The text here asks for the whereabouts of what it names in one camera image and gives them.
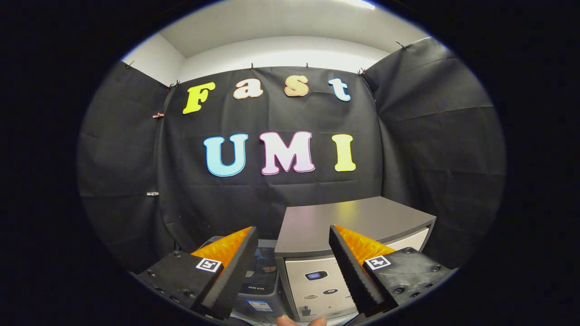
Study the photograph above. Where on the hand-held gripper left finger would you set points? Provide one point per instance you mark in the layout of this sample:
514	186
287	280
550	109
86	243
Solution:
235	271

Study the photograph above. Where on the black backdrop cloth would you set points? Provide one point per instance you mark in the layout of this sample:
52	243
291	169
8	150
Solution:
430	149

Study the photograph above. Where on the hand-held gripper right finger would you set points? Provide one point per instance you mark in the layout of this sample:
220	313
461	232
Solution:
351	271

